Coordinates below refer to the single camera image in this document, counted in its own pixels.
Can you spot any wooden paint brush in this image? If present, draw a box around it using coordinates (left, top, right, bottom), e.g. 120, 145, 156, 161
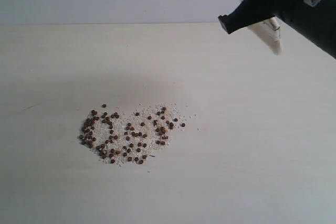
248, 17, 283, 55

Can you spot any pile of brown pellets and rice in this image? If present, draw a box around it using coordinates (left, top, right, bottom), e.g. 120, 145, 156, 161
72, 102, 203, 167

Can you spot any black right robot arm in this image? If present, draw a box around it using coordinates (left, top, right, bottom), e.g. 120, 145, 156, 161
218, 0, 335, 57

